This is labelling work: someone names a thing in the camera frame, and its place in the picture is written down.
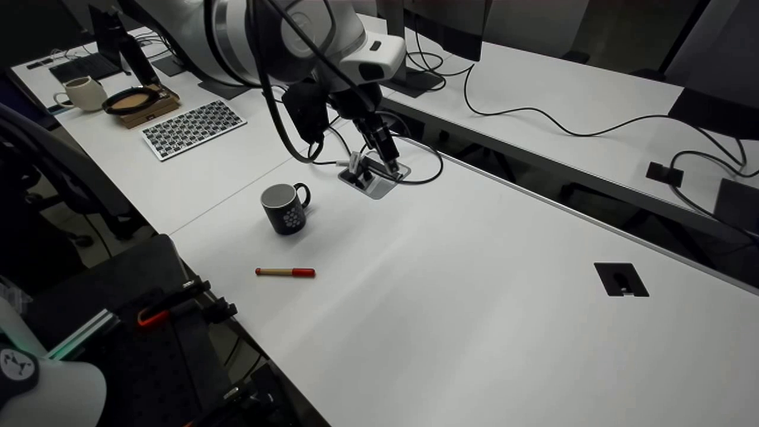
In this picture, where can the black flat device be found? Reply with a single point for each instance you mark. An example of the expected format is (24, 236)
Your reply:
(739, 208)

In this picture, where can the patterned calibration board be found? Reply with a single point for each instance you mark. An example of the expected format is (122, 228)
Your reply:
(192, 132)

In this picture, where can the silver table socket box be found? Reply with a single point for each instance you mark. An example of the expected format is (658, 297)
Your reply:
(377, 183)

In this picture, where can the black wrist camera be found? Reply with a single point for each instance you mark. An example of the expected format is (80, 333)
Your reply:
(305, 109)

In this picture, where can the black recessed table socket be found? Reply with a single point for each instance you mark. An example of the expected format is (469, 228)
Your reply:
(623, 280)

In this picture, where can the black office chair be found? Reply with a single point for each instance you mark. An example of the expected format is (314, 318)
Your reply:
(48, 157)

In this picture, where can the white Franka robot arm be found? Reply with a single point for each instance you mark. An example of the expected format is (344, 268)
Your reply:
(237, 38)

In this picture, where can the grey office chair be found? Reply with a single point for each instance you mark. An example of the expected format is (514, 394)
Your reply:
(536, 25)

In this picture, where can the small black power adapter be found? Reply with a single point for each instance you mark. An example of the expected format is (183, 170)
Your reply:
(664, 174)

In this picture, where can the aluminium rail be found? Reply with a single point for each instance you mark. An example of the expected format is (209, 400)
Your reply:
(84, 336)

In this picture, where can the black mug with white print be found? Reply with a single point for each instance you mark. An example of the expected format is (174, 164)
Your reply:
(284, 211)

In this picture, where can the red and tan marker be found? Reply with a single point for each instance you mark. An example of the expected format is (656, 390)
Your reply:
(285, 272)

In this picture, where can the black keyboard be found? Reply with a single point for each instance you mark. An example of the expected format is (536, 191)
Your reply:
(84, 67)

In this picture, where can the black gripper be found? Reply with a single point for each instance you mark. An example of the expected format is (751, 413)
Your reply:
(358, 108)

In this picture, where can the wooden tray with bowl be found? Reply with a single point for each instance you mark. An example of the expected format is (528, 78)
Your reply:
(139, 106)

